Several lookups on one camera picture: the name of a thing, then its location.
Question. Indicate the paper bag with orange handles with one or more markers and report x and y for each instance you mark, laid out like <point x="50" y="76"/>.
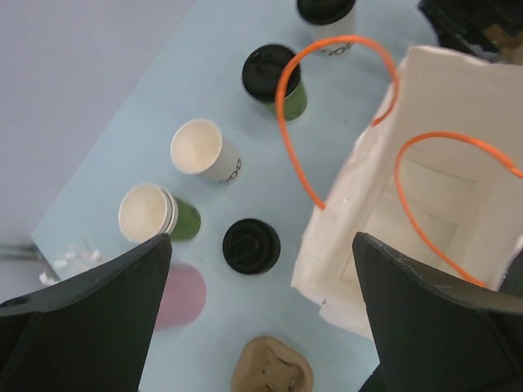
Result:
<point x="433" y="176"/>

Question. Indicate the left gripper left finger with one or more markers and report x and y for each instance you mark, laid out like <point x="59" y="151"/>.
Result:
<point x="91" y="332"/>

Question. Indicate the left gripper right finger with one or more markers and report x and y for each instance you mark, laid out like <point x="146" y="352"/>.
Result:
<point x="433" y="331"/>

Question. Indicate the stack of black lids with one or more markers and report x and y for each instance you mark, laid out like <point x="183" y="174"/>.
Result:
<point x="251" y="247"/>

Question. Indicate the brown pulp cup carrier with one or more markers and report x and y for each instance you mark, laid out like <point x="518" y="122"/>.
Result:
<point x="267" y="364"/>

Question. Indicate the bundle of white stirrers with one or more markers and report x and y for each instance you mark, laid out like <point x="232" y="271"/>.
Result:
<point x="77" y="259"/>

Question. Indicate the green paper cup stack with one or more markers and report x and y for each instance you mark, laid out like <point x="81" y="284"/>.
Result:
<point x="149" y="209"/>

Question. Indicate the white paper cup stack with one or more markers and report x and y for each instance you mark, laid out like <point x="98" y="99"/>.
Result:
<point x="199" y="148"/>

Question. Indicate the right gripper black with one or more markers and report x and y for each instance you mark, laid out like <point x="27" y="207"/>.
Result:
<point x="488" y="30"/>

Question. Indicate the pink holder cup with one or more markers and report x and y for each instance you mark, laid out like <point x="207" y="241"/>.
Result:
<point x="184" y="297"/>

